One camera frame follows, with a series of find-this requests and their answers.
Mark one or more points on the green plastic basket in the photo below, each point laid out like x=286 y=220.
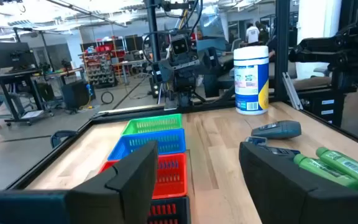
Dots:
x=148 y=132

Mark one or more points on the blue disposable razor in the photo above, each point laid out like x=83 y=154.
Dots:
x=255 y=140

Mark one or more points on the white blue wipes canister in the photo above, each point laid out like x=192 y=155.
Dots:
x=250 y=102

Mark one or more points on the green travel bottle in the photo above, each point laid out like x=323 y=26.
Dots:
x=315 y=168
x=353 y=168

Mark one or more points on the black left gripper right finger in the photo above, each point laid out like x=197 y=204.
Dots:
x=278 y=186

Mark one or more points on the black rolling desk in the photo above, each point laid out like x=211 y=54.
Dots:
x=14 y=93

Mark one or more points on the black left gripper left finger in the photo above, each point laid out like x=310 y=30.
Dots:
x=135 y=174

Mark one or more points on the person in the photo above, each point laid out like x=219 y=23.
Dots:
x=263 y=34
x=252 y=34

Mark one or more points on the blue black clamp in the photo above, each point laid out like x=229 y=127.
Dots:
x=61 y=134

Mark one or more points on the black plastic basket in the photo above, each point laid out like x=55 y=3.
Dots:
x=183 y=211

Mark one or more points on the white pillar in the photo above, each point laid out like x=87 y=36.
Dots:
x=315 y=18

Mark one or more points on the red plastic basket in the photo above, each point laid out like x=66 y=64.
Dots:
x=179 y=186

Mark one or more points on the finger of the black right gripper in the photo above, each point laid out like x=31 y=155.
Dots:
x=166 y=71
x=208 y=62

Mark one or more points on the black frame post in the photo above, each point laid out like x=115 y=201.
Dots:
x=152 y=31
x=282 y=46

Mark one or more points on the black drawer cabinet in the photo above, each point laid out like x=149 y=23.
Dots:
x=328 y=107

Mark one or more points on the blue plastic basket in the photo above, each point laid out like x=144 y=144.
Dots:
x=179 y=140

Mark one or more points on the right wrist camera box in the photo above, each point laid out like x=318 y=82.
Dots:
x=179 y=46

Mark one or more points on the grey deodorant stick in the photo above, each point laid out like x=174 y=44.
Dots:
x=284 y=130

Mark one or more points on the aluminium bracket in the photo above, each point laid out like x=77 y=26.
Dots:
x=291 y=90

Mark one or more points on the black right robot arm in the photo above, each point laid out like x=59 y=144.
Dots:
x=183 y=98

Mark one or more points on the black equipment box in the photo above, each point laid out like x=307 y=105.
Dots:
x=76 y=93

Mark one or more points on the shelf rack with bins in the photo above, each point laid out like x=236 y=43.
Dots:
x=99 y=71

